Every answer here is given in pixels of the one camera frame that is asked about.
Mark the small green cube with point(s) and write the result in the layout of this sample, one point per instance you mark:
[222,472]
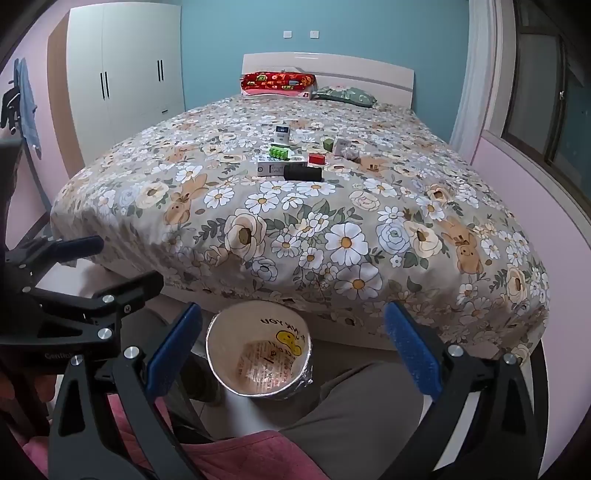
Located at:
[328,144]

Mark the green floral pillow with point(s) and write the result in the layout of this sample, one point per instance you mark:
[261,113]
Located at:
[344,96]

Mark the red box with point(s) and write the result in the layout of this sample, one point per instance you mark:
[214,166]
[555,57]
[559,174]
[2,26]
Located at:
[316,159]

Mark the person's right leg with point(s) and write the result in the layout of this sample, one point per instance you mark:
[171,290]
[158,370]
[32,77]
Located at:
[360,397]

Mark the person's left hand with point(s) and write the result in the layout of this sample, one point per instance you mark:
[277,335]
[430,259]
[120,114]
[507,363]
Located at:
[39,385]

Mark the grey wrapper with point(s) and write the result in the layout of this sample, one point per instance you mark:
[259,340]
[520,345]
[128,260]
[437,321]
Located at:
[352,153]

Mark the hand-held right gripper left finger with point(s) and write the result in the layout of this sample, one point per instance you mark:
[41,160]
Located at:
[178,350]

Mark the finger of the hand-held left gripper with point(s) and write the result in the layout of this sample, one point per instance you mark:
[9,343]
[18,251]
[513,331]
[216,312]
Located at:
[129,293]
[78,249]

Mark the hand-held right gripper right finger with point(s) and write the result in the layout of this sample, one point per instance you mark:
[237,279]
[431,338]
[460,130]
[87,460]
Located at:
[411,350]

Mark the blue hanging cloth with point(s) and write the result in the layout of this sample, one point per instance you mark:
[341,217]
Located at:
[27,106]

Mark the green bumpy pack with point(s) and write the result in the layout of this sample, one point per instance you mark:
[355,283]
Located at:
[280,151]

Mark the floral bedsheet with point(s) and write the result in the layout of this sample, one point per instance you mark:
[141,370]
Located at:
[323,221]

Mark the white window trim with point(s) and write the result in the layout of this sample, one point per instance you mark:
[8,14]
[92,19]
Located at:
[480,69]

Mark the white milk carton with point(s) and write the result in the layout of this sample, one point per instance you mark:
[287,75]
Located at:
[272,168]

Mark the blue and white box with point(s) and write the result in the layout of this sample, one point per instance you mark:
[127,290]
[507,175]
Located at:
[282,134]

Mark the person's pink top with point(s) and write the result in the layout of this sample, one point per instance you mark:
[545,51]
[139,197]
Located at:
[268,457]

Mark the small white box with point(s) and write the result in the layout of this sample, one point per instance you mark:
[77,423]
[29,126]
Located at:
[340,145]

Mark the red printed pillow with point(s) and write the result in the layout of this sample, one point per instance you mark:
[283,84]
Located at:
[277,81]

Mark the white wardrobe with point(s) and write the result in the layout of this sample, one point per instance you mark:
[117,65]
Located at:
[129,69]

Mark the dark framed window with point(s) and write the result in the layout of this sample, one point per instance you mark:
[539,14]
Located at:
[545,83]

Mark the black cylinder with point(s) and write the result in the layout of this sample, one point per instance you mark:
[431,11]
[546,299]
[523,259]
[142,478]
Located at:
[302,174]

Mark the white paper bin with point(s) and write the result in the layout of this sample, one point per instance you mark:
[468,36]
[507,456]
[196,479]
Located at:
[231,350]

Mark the white bed headboard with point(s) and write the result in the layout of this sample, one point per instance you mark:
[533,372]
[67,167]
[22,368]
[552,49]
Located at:
[360,74]

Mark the pink folded cloth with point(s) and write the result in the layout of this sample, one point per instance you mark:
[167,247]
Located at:
[272,93]

